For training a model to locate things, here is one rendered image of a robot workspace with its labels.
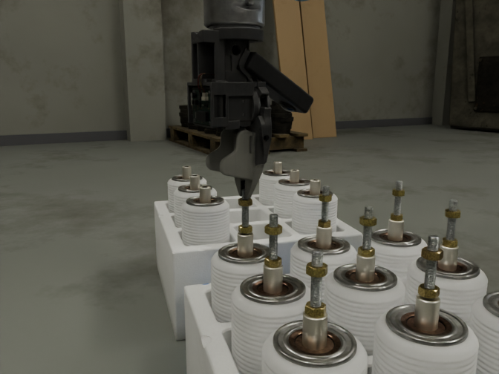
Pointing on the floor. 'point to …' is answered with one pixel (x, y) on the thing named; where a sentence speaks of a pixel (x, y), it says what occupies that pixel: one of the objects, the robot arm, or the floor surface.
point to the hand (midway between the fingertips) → (249, 187)
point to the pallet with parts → (209, 138)
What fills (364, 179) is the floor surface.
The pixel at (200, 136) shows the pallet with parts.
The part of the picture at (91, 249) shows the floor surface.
